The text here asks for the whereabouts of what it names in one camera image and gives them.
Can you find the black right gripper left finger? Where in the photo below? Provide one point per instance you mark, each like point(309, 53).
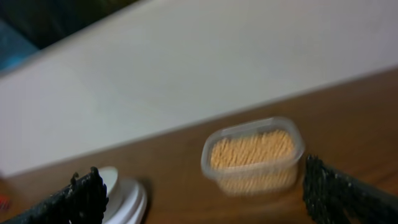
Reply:
point(83, 201)

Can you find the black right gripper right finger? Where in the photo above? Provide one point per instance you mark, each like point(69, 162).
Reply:
point(331, 196)

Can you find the red measuring scoop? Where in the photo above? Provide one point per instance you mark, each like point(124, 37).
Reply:
point(5, 203)

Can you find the pale grey bowl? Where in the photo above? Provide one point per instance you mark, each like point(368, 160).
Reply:
point(110, 177)

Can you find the white digital kitchen scale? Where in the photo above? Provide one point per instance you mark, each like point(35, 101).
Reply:
point(128, 204)

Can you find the soybeans in container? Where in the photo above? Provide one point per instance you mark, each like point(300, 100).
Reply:
point(255, 149)

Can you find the clear plastic container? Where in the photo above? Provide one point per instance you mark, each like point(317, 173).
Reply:
point(255, 178)

